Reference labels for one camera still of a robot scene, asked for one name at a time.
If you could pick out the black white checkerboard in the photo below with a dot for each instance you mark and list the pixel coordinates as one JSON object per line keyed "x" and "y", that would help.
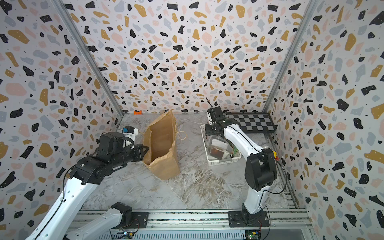
{"x": 254, "y": 123}

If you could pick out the clear bag red packet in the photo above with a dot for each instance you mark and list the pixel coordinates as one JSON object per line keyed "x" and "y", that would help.
{"x": 218, "y": 148}

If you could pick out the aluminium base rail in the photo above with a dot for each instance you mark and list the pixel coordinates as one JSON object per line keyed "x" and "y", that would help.
{"x": 273, "y": 224}

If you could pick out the yellow red toy car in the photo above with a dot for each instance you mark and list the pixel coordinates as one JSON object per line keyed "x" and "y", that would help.
{"x": 276, "y": 156}

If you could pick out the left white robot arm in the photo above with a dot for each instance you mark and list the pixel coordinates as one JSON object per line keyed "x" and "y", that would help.
{"x": 85, "y": 176}

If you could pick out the white plastic basket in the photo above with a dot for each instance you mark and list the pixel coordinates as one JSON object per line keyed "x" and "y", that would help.
{"x": 236, "y": 155}

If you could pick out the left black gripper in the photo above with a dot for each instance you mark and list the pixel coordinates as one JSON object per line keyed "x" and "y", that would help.
{"x": 140, "y": 154}

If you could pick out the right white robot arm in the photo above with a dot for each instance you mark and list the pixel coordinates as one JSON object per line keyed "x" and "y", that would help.
{"x": 260, "y": 170}

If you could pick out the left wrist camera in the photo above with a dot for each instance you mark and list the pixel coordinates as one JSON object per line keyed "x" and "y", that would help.
{"x": 130, "y": 133}

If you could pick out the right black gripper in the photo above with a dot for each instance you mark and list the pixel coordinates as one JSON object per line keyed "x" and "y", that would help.
{"x": 207, "y": 130}

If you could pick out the brown paper bag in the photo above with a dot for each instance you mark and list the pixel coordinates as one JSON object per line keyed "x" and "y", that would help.
{"x": 160, "y": 136}

